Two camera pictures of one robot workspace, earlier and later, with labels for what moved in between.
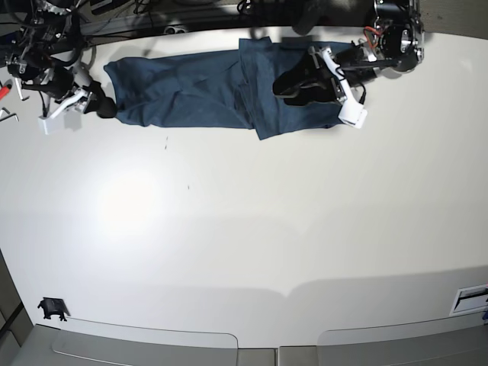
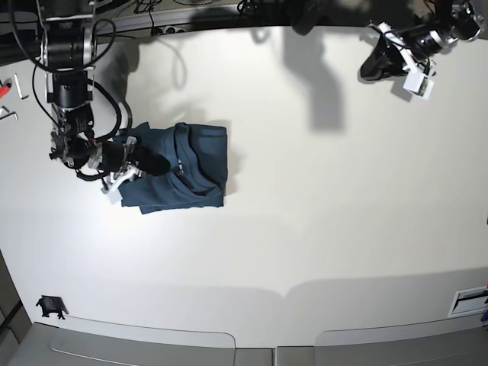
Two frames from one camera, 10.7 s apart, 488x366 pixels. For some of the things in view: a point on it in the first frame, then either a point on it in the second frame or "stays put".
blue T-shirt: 226,88 -> 198,168
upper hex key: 20,91 stays put
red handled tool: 4,89 stays put
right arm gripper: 355,65 -> 390,58
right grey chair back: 451,342 stays put
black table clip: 54,306 stays put
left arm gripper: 58,82 -> 113,158
